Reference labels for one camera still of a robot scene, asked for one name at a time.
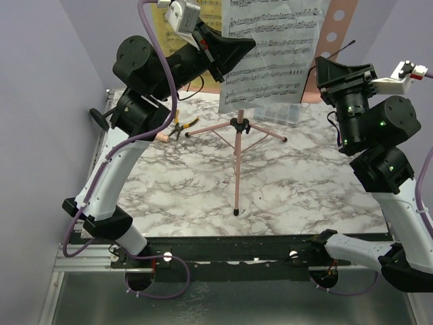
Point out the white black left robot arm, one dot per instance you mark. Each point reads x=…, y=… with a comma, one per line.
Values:
x=146, y=107

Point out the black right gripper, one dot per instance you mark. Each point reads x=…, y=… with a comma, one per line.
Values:
x=347, y=84

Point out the white paper sheet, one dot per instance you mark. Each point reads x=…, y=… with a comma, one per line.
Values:
x=286, y=34

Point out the clear plastic organizer box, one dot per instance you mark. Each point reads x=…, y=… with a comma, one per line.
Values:
x=279, y=113

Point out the yellow handled pliers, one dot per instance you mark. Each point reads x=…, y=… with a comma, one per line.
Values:
x=179, y=128

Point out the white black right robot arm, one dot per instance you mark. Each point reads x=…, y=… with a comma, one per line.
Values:
x=374, y=117

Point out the pink perforated music stand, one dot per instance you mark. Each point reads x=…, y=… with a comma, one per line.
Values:
x=333, y=32

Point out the black microphone stand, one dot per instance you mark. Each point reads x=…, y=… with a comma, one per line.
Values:
x=101, y=119

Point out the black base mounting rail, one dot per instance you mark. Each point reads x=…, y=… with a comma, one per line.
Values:
x=228, y=259

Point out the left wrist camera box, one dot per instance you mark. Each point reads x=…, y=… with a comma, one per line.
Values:
x=182, y=15

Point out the pink toy microphone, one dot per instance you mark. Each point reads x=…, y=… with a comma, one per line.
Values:
x=162, y=138

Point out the yellow sheet music page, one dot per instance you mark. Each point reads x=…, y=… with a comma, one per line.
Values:
x=210, y=13

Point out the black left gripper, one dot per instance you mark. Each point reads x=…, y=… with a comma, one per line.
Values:
x=216, y=50

